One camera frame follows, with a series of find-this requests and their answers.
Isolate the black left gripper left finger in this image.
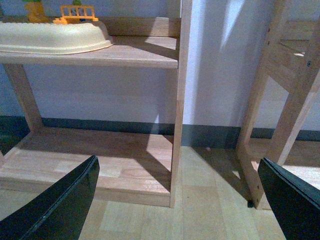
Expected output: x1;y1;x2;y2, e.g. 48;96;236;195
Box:
0;155;100;240

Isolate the cream plastic toy base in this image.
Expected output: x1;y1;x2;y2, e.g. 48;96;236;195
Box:
0;21;114;55

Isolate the orange toy fence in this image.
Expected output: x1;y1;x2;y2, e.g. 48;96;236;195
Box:
53;4;99;25

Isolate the wooden shelf unit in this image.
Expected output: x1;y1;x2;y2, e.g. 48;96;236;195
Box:
0;0;192;207

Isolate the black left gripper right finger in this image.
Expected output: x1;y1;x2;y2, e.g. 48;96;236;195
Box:
258;158;320;240

